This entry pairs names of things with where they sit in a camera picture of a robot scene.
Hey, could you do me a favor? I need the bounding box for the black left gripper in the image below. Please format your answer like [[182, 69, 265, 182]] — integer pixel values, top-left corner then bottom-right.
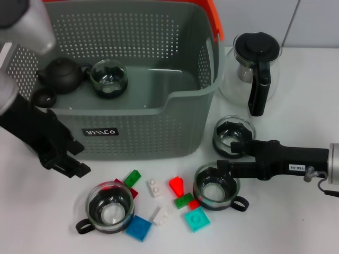
[[0, 94, 92, 179]]

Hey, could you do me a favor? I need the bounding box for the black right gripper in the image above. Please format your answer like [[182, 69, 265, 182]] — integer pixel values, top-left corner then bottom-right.
[[216, 139, 331, 183]]

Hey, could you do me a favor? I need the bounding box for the glass teacup with black holder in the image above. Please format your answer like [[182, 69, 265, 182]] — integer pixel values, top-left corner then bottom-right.
[[212, 115, 257, 159], [79, 59, 129, 100], [192, 161, 250, 213], [75, 181, 136, 235]]

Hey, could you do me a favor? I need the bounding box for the dark clay small teacup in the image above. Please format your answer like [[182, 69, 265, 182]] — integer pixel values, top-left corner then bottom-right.
[[31, 87, 57, 108]]

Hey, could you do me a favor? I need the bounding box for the grey perforated storage bin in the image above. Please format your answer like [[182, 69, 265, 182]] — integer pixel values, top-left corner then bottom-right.
[[0, 0, 222, 161]]

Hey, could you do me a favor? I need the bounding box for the green brick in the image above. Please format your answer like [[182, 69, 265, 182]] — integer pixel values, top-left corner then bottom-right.
[[174, 192, 194, 210], [123, 169, 142, 188]]

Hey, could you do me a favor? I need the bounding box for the red sloped brick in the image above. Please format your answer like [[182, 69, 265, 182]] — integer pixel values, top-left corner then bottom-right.
[[168, 176, 188, 198]]

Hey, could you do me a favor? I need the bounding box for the dark red long brick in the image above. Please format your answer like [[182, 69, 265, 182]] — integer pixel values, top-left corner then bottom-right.
[[113, 178, 139, 199]]

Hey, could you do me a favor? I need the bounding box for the teal square plate brick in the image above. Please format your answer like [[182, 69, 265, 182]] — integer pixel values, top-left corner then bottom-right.
[[184, 206, 211, 233]]

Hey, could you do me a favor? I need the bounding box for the dark clay teapot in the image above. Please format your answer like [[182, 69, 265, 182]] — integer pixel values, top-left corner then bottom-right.
[[35, 57, 92, 95]]

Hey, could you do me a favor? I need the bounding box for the glass pot with black lid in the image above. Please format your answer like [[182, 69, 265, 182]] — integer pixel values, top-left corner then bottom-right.
[[218, 31, 283, 117]]

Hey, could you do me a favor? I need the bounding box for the white two-stud brick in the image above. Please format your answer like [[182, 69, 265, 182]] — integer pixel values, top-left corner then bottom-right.
[[146, 178, 165, 198]]

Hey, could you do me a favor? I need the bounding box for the blue square plate brick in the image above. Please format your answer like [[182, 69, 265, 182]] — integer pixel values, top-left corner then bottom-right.
[[125, 214, 153, 242]]

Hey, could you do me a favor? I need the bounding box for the right arm cable with plug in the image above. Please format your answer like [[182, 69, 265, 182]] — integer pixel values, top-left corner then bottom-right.
[[304, 166, 339, 198]]

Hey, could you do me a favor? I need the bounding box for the left wrist camera housing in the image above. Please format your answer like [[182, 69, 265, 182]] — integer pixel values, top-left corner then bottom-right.
[[0, 0, 57, 53]]

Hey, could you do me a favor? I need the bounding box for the orange bin handle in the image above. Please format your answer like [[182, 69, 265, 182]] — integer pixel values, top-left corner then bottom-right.
[[42, 0, 225, 43]]

